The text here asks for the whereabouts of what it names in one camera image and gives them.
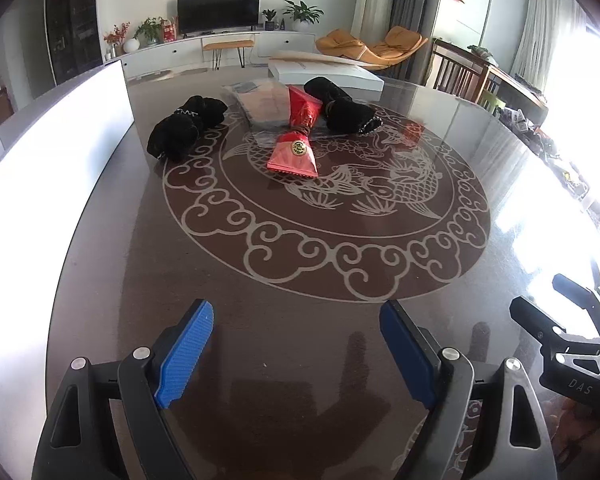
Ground wooden stool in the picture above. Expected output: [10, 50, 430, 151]
[201, 37, 256, 70]

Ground red decorative packet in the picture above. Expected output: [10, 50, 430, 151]
[266, 86, 326, 181]

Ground dark display cabinet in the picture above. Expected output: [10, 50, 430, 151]
[45, 0, 103, 86]

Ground black cloth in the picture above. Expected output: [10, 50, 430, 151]
[146, 95, 229, 162]
[303, 76, 384, 136]

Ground sheer window curtain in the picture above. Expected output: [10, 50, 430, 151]
[510, 0, 588, 93]

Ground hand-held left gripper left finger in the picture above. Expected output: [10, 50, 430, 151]
[30, 299, 215, 480]

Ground dark wooden chair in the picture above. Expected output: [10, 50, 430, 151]
[431, 40, 491, 106]

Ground red flower bouquet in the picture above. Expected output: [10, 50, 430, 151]
[103, 22, 131, 58]

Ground bushy green potted plant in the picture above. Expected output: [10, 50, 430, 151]
[133, 16, 165, 46]

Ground white tv cabinet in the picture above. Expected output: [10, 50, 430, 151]
[120, 30, 317, 78]

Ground large green potted plant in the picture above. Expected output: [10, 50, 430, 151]
[282, 0, 325, 31]

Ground clear plastic bag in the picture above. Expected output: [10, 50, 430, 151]
[221, 80, 301, 146]

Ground orange lounge chair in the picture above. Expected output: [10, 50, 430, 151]
[315, 26, 429, 71]

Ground white flat box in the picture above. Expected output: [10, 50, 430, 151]
[268, 51, 385, 93]

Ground white board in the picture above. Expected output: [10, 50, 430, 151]
[0, 59, 135, 206]

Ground white curtain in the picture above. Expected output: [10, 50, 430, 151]
[352, 0, 401, 43]

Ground black television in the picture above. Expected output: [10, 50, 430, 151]
[176, 0, 261, 37]

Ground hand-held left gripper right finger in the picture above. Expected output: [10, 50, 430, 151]
[379, 300, 556, 480]

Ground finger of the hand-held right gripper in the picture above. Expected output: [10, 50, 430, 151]
[551, 273, 600, 313]
[509, 296, 568, 346]

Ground wooden side table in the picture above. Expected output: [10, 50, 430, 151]
[472, 45, 550, 126]

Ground grey curtain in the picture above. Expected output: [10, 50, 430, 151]
[387, 0, 443, 81]

